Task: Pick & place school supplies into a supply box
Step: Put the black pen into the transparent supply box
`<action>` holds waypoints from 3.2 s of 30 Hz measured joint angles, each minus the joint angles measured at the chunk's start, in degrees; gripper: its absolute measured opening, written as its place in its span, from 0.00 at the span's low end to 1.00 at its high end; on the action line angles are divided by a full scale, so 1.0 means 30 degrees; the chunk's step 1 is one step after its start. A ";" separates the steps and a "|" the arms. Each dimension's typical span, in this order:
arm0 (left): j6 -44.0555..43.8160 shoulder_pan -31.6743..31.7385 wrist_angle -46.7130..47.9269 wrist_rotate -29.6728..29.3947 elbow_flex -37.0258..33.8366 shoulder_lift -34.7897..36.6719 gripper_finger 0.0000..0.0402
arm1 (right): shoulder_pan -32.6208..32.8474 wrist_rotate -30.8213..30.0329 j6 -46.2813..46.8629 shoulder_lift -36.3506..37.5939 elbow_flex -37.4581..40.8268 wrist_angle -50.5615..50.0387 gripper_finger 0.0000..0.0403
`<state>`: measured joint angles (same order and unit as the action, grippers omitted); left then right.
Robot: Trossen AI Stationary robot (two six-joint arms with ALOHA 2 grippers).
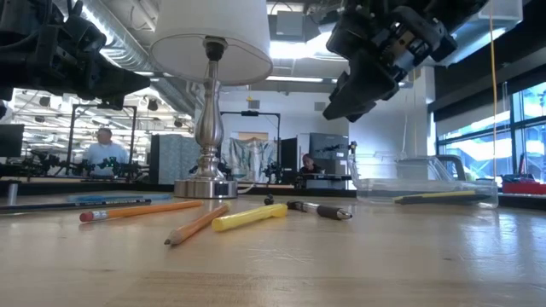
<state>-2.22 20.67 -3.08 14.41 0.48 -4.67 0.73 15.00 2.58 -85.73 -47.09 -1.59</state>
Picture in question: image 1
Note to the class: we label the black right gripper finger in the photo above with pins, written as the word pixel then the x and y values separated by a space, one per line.
pixel 362 89
pixel 341 85

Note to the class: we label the blue pen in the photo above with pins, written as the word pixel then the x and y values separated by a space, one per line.
pixel 119 198

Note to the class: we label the long black pen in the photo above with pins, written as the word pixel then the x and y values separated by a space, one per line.
pixel 77 205

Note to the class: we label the orange wooden pencil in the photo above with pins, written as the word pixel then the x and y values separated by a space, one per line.
pixel 141 210
pixel 196 226

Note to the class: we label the clear plastic supply box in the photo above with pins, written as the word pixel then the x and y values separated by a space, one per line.
pixel 426 187

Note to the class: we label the black clear barrel pen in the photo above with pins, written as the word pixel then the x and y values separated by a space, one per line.
pixel 324 210

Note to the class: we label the black yellow pencil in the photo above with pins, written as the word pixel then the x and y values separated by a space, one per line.
pixel 439 197

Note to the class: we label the yellow highlighter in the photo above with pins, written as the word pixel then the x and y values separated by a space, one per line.
pixel 247 216

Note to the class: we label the person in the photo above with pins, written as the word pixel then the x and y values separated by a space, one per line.
pixel 104 153
pixel 308 164

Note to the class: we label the dark monitor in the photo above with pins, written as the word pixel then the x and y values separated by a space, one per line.
pixel 10 140

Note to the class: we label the white shade silver table lamp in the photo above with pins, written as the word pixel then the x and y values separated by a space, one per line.
pixel 209 128

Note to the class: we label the small black knob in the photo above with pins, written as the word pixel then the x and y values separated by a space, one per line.
pixel 268 199

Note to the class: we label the red bin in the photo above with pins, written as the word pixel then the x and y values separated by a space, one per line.
pixel 524 188

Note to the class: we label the silver ventilation duct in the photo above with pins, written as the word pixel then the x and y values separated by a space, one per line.
pixel 128 47

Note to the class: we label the black aluminium table frame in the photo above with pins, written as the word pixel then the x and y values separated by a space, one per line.
pixel 85 187

